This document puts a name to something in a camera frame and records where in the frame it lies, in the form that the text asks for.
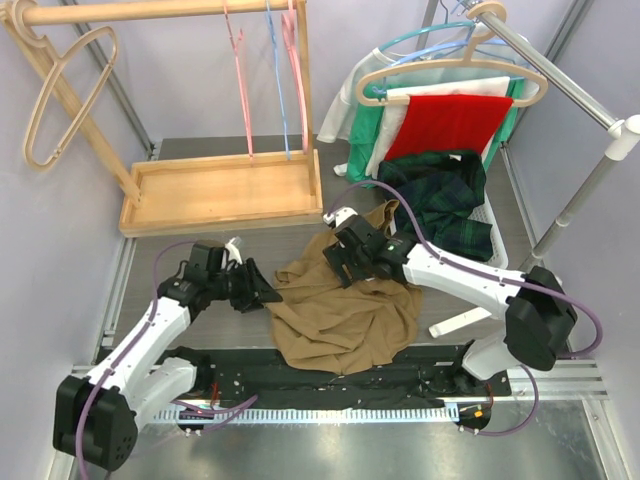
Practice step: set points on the metal clothes rail stand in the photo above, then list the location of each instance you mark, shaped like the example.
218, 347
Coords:
555, 158

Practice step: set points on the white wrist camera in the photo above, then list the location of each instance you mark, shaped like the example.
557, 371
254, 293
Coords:
337, 217
233, 252

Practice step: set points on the white plastic basket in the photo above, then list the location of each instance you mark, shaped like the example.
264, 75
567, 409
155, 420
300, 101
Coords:
492, 240

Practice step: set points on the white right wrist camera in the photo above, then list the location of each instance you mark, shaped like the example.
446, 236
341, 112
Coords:
337, 217

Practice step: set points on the pink hanger left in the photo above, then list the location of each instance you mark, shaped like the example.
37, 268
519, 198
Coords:
236, 41

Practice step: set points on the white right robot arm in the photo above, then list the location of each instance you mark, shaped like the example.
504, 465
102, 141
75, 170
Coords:
536, 315

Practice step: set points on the red cloth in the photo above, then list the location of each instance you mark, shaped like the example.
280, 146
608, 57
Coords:
438, 123

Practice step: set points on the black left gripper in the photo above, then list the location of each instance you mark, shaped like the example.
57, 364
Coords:
260, 293

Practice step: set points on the pink hanger right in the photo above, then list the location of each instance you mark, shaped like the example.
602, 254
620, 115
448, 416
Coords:
288, 19

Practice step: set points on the teal hanger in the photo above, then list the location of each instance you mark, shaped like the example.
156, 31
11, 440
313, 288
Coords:
424, 31

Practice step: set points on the light blue wire hanger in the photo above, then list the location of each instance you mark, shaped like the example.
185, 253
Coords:
276, 68

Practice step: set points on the pink hanger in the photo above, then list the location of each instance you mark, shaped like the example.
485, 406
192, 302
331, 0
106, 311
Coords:
288, 19
236, 41

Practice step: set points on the white slotted cable duct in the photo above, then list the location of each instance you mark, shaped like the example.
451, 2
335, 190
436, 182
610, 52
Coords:
175, 414

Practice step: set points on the dark green plaid garment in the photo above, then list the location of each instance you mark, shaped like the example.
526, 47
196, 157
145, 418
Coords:
443, 189

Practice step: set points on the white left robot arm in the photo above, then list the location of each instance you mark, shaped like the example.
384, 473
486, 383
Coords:
99, 415

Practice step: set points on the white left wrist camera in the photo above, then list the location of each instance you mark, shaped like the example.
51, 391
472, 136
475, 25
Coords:
233, 252

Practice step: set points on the wooden hanger rack with tray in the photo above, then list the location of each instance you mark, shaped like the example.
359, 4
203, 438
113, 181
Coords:
188, 195

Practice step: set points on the beige wooden hanger on rack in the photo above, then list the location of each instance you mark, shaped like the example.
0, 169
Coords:
55, 85

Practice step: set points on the blue hanger on rail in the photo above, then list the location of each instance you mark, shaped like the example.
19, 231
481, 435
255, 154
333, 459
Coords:
450, 46

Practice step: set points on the tan skirt with white lining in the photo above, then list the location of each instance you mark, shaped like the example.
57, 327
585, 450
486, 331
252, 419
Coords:
321, 326

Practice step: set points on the beige wooden hanger with clothes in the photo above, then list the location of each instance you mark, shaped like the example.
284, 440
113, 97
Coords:
372, 90

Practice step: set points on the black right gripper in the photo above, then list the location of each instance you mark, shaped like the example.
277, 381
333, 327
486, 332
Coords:
338, 256

